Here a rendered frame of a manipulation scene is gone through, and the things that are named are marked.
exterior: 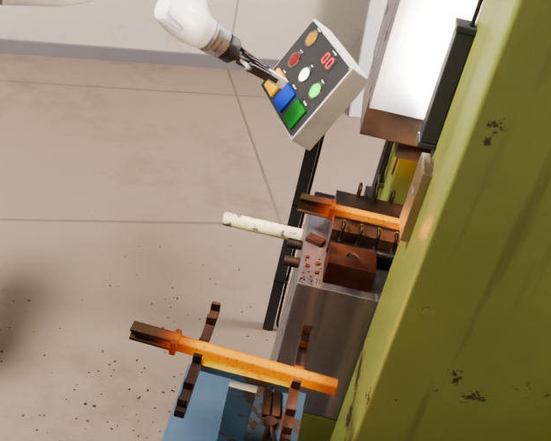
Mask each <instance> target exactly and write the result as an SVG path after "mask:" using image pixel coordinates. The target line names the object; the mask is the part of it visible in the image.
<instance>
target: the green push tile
mask: <svg viewBox="0 0 551 441"><path fill-rule="evenodd" d="M306 113H307V110H306V108H305V107H304V105H303V104H302V103H301V101H300V100H299V99H296V101H295V102H294V103H293V104H292V106H291V107H290V108H289V109H288V111H287V112H286V113H285V114H284V115H283V119H284V121H285V122H286V123H287V125H288V126H289V129H290V130H292V129H293V128H294V127H295V126H296V125H297V123H298V122H299V121H300V120H301V119H302V118H303V116H304V115H305V114H306Z"/></svg>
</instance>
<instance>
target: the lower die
mask: <svg viewBox="0 0 551 441"><path fill-rule="evenodd" d="M357 196H358V194H354V193H349V192H343V191H339V190H337V191H336V195H335V198H334V199H335V200H336V204H338V205H341V206H346V207H353V208H357V209H360V210H365V211H368V212H372V213H377V214H384V215H387V216H391V217H395V218H399V219H400V215H401V211H402V208H403V206H404V205H400V204H396V203H393V205H390V202H388V201H385V200H380V199H377V200H376V201H373V198H369V197H366V196H362V195H360V197H359V198H358V197H357ZM343 220H346V224H345V232H344V234H343V237H342V238H343V240H342V241H343V242H350V243H354V244H355V243H356V241H357V239H358V236H359V231H360V229H359V226H360V224H363V225H364V228H363V233H362V236H361V239H360V245H362V246H366V247H370V248H372V247H373V245H374V243H375V241H376V238H377V233H376V232H377V229H378V228H381V234H380V240H379V243H378V248H377V249H381V250H385V251H388V252H390V250H391V249H392V247H393V245H394V239H395V237H394V234H395V232H398V233H399V238H398V242H397V245H396V247H395V253H396V250H397V248H398V245H399V242H400V229H399V228H398V227H392V226H388V225H384V224H380V223H376V222H372V221H368V220H361V219H357V218H353V217H349V216H345V215H342V214H337V213H335V214H334V217H333V218H332V220H330V226H329V233H328V239H327V246H326V252H327V251H328V244H329V240H330V239H335V240H337V239H338V238H339V236H340V232H341V229H342V221H343ZM377 264H380V265H384V266H388V267H391V265H392V264H389V263H384V262H378V261H377Z"/></svg>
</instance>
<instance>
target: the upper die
mask: <svg viewBox="0 0 551 441"><path fill-rule="evenodd" d="M372 66H373V62H372V65H371V68H370V72H369V75H368V78H367V82H366V87H365V91H364V94H363V100H362V110H361V119H360V128H359V133H360V134H361V135H365V136H370V137H376V138H380V139H384V140H388V141H392V142H396V143H400V144H406V145H411V146H414V147H417V139H416V136H417V133H418V132H420V129H421V126H422V122H423V120H422V119H417V118H414V117H409V116H405V115H398V114H395V113H391V112H387V111H383V110H378V109H375V108H369V101H370V93H371V91H370V89H371V78H372Z"/></svg>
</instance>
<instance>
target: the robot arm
mask: <svg viewBox="0 0 551 441"><path fill-rule="evenodd" d="M91 1H94V0H0V5H22V6H40V7H67V6H74V5H78V4H84V3H87V2H91ZM154 15H155V19H156V21H157V22H158V23H159V24H160V25H161V26H162V27H163V28H164V29H165V30H166V31H167V32H168V33H170V35H172V36H173V37H175V38H176V39H178V40H180V41H182V42H183V43H185V44H187V45H189V46H194V47H197V48H198V49H199V50H200V51H202V52H204V53H206V54H208V55H210V56H211V57H212V58H219V59H220V60H222V61H224V62H226V63H229V62H231V61H233V60H235V63H236V64H238V65H239V66H243V67H245V69H244V70H245V71H246V72H248V73H251V74H253V75H255V76H257V77H259V78H261V79H263V80H264V81H270V82H271V83H273V84H274V85H276V86H277V87H279V88H280V89H283V88H284V87H285V86H286V85H287V83H288V80H287V79H285V78H283V77H282V76H281V75H280V74H278V73H276V72H275V71H273V70H272V69H270V65H267V66H265V65H266V64H265V63H264V62H262V61H261V60H259V59H258V58H256V57H255V56H254V55H253V54H252V53H250V52H249V51H247V50H246V49H245V48H244V47H242V46H241V41H240V40H239V39H238V38H236V37H235V36H234V35H233V34H232V33H231V31H230V30H229V29H228V28H226V27H225V26H224V25H223V24H221V23H219V22H218V21H217V20H215V19H213V18H212V17H211V12H210V11H209V9H208V6H207V0H158V1H157V4H156V7H155V11H154Z"/></svg>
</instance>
